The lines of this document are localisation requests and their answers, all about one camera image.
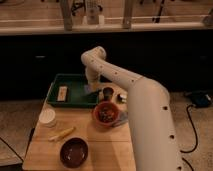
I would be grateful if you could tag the beige rectangular block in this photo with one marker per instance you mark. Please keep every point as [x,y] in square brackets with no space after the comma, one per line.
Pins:
[62,93]

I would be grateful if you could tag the small silver black object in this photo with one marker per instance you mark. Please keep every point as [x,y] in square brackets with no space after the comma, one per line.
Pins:
[122,98]

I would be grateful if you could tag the yellow banana peel piece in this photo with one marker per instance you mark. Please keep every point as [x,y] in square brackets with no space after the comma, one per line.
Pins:
[62,134]

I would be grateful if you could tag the orange bowl with contents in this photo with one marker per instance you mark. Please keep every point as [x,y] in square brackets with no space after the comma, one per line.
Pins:
[105,113]

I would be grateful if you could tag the dark brown bowl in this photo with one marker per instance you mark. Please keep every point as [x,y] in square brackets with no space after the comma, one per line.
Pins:
[73,153]

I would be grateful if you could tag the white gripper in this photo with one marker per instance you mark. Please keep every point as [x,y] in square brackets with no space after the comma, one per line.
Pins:
[92,76]

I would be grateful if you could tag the dark brown cup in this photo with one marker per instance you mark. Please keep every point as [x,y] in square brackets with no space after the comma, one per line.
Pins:
[108,93]

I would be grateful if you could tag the green plastic tray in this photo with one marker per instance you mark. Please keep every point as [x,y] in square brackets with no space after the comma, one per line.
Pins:
[76,96]

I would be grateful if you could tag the black device on floor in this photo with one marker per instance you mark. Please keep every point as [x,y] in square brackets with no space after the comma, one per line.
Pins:
[199,99]

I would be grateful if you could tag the wooden shelf frame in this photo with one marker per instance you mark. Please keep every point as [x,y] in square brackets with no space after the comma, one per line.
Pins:
[97,16]

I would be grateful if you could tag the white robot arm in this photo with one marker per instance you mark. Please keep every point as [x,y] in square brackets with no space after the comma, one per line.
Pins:
[150,119]

